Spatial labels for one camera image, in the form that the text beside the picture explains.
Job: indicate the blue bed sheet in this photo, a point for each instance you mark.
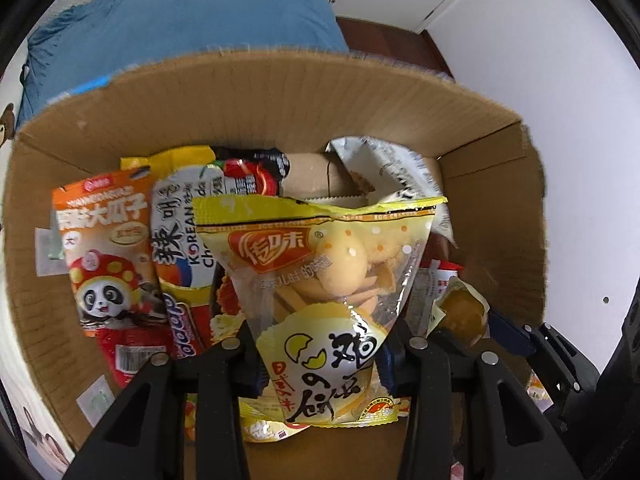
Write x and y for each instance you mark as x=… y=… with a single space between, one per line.
x=190 y=15

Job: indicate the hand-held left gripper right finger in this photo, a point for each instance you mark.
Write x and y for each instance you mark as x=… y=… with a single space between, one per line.
x=395 y=365

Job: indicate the orange panda seed packet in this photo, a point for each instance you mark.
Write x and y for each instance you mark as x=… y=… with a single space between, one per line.
x=105 y=270

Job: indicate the yellow egg cookie packet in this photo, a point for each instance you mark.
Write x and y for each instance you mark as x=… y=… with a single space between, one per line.
x=330 y=280

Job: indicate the silver snack packet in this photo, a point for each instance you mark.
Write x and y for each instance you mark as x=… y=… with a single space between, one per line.
x=385 y=165

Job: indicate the yellow potato chip packet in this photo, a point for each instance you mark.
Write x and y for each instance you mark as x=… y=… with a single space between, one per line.
x=175 y=220

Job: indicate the white bear print pillow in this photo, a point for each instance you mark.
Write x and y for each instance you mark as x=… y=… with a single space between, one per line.
x=6 y=125

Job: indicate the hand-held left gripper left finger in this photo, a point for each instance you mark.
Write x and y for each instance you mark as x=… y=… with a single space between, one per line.
x=245 y=365

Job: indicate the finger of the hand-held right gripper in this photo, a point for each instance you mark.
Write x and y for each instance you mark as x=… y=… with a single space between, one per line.
x=510 y=332
x=452 y=341

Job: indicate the brown cardboard box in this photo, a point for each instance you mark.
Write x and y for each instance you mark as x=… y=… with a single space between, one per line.
x=380 y=105

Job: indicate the red yellow snack packet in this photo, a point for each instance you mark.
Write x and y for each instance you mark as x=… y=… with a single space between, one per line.
x=537 y=392

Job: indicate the red white sachet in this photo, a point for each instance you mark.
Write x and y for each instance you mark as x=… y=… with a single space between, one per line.
x=432 y=280

